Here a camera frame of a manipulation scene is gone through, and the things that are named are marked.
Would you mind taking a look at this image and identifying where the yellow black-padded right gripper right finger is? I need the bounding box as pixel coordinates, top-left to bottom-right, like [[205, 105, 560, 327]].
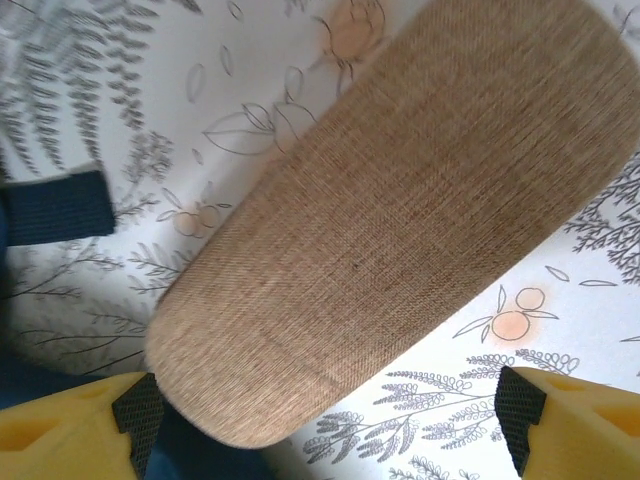
[[493, 365, 640, 480]]

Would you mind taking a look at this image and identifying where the yellow black-padded right gripper left finger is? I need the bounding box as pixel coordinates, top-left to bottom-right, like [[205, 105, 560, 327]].
[[0, 370, 166, 480]]

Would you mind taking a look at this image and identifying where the navy blue backpack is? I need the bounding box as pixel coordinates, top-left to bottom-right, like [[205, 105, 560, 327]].
[[0, 167, 281, 480]]

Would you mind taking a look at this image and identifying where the brown fabric pencil case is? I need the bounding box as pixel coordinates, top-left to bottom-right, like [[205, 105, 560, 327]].
[[144, 0, 640, 449]]

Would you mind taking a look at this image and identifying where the floral table cover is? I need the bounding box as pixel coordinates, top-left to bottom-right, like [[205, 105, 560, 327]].
[[0, 0, 640, 480]]

